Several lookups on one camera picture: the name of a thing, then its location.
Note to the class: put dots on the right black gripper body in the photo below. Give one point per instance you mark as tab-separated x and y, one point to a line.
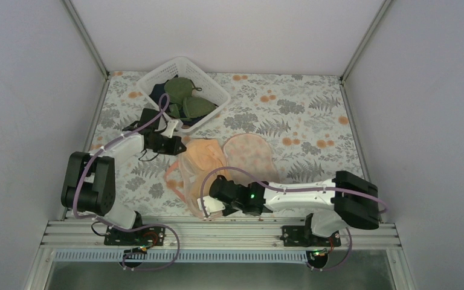
235	206

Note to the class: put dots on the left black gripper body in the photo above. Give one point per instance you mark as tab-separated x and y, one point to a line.
159	147

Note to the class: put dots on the peach orange bra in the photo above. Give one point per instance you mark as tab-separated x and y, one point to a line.
201	157

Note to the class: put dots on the peach floral mesh laundry bag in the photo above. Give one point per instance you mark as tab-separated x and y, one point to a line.
249	152

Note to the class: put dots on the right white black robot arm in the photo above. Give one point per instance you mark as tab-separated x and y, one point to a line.
333	204

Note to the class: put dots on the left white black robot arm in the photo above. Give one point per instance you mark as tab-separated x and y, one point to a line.
89	188

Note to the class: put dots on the green bra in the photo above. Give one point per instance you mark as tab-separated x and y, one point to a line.
183	104

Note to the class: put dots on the dark navy garment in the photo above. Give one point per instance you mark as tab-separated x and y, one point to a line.
157	91

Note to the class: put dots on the white plastic basket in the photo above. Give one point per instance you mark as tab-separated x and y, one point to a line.
182	67

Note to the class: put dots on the floral patterned table mat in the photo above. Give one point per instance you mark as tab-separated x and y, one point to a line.
302	118

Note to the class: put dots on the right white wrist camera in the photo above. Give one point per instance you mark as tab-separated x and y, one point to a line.
210	205

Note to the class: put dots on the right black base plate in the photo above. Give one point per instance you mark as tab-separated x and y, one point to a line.
302	236

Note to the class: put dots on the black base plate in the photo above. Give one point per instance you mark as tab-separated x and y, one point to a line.
151	236
302	236

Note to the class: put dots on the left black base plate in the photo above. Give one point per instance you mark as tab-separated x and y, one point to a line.
151	236

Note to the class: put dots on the aluminium rail frame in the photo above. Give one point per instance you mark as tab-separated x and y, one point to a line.
225	234

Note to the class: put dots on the white slotted cable duct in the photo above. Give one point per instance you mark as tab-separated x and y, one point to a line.
183	256

